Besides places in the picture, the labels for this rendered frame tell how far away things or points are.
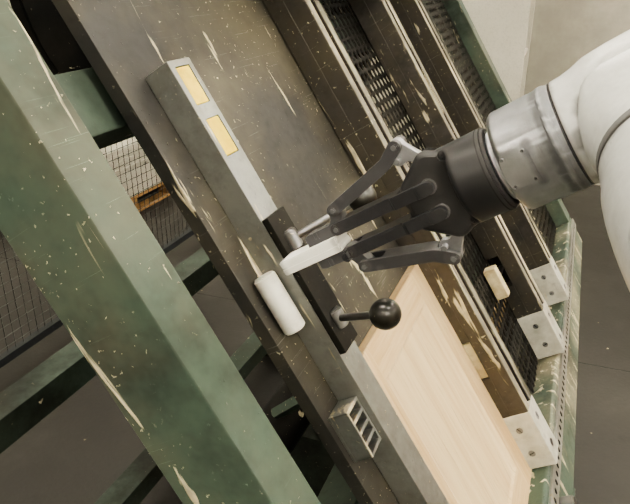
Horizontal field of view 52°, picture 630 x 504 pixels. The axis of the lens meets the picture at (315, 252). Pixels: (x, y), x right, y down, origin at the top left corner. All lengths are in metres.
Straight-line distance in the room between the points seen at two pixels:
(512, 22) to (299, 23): 3.70
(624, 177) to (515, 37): 4.41
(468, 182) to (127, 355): 0.35
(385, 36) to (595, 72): 1.11
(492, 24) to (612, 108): 4.36
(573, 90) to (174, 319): 0.39
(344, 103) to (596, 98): 0.73
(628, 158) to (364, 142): 0.79
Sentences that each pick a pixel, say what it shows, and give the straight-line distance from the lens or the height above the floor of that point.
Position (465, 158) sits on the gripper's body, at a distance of 0.55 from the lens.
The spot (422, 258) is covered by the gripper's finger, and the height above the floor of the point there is 1.56.
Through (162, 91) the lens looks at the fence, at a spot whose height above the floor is 1.67.
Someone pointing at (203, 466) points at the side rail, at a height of 1.36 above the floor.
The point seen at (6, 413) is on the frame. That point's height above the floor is 0.79.
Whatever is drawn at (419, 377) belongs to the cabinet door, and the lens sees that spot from 1.09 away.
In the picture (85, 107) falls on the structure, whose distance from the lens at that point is 0.80.
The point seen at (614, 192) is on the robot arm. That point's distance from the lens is 0.44.
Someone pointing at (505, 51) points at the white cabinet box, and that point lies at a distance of 4.84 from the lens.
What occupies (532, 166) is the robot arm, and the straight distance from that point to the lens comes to 0.53.
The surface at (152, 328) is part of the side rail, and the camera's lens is 0.62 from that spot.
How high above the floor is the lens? 1.81
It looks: 24 degrees down
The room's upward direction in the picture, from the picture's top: straight up
